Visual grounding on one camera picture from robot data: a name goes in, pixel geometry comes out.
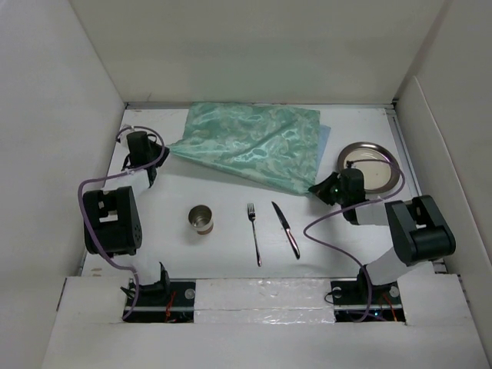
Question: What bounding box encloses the metal cup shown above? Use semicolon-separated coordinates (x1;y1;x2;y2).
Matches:
188;204;214;235

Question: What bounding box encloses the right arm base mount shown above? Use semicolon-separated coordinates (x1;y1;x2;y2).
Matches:
324;279;406;323

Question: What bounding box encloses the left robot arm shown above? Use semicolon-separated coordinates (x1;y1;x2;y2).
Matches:
78;126;172;307

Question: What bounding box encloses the green patterned cloth placemat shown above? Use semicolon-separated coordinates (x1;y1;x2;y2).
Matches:
170;102;331;195

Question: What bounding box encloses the metal plate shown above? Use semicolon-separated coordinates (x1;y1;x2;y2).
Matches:
337;141;400;194

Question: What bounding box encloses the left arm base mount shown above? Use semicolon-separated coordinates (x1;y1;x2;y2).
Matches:
123;280;196;324

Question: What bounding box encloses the silver table knife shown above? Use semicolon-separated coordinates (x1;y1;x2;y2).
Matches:
271;201;301;260

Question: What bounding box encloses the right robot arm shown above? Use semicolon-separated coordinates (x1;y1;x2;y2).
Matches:
308;168;456;303

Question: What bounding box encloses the silver fork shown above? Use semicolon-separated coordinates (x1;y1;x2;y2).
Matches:
247;203;262;268

